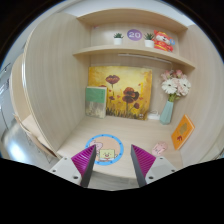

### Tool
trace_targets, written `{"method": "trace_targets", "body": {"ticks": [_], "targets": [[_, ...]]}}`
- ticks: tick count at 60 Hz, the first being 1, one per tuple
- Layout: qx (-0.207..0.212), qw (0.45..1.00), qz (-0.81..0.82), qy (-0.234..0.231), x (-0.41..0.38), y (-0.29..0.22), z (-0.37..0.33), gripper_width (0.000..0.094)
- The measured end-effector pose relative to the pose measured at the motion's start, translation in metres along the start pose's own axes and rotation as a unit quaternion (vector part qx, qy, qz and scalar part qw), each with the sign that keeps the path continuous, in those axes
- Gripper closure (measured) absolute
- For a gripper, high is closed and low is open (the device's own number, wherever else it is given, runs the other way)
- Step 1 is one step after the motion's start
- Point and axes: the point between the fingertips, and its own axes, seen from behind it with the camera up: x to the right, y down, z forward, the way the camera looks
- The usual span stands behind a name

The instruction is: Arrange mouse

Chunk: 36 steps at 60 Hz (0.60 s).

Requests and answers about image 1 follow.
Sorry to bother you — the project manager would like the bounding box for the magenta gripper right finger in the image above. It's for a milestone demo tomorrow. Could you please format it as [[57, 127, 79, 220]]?
[[130, 144, 178, 188]]

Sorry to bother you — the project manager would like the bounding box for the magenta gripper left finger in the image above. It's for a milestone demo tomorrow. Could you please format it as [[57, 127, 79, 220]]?
[[48, 144, 97, 188]]

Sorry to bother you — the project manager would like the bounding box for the pink cartoon computer mouse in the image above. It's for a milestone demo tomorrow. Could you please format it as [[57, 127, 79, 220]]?
[[152, 142, 168, 156]]

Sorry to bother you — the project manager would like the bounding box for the orange book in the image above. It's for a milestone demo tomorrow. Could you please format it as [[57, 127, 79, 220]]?
[[171, 115, 195, 150]]

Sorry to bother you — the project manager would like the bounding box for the white power adapter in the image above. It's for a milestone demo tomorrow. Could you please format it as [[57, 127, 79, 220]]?
[[148, 111, 160, 120]]

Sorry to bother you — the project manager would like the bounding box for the teal vase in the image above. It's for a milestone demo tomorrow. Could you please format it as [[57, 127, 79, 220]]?
[[160, 101, 174, 125]]

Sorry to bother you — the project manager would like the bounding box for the green beige book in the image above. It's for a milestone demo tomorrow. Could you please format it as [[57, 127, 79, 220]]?
[[85, 86, 107, 119]]

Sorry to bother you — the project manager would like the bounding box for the yellow poppy flower painting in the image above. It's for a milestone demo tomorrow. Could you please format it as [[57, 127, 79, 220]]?
[[88, 66, 152, 120]]

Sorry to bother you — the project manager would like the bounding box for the pink white flower bouquet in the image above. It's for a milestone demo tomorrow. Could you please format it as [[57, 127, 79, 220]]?
[[161, 70, 191, 102]]

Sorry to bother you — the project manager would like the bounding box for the wooden shelf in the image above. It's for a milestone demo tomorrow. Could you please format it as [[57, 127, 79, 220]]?
[[73, 45, 195, 68]]

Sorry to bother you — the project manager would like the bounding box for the right small potted plant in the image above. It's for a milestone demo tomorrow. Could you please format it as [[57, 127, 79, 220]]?
[[144, 33, 154, 48]]

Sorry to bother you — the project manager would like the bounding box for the small potted plant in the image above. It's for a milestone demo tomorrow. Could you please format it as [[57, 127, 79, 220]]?
[[144, 33, 154, 48], [113, 33, 124, 45]]

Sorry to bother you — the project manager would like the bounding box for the red lucky plush doll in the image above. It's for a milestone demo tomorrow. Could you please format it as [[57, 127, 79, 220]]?
[[153, 30, 175, 52]]

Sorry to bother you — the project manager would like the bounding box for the left small potted plant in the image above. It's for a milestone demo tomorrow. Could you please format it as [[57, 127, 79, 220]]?
[[113, 33, 124, 45]]

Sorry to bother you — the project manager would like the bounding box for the purple number 20 sign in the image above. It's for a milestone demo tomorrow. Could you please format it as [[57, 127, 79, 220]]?
[[127, 29, 142, 41]]

